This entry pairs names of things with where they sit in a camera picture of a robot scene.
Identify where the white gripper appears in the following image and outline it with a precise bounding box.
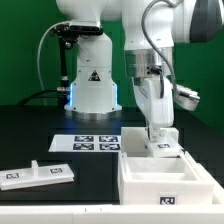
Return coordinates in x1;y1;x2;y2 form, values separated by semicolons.
133;76;174;141

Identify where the white cabinet top block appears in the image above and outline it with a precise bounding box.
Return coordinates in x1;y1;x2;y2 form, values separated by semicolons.
121;127;179;157

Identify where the white cabinet body box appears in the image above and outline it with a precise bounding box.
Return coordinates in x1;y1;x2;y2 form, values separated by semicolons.
117;152;224;205

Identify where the white cabinet door panel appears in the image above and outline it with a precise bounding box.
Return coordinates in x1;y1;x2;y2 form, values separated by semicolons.
0;160;74;191

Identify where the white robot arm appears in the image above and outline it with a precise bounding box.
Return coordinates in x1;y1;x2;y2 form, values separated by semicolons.
56;0;224;141

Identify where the white marker sheet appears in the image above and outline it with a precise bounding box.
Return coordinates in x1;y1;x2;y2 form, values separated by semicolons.
49;135;121;152

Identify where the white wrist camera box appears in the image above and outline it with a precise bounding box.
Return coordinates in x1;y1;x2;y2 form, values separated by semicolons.
174;85;200;111

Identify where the black cable on table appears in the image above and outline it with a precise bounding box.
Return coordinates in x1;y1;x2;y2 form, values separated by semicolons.
16;89;66;108

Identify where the grey camera cable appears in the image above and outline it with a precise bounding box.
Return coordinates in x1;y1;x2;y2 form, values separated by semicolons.
36;22;69;107

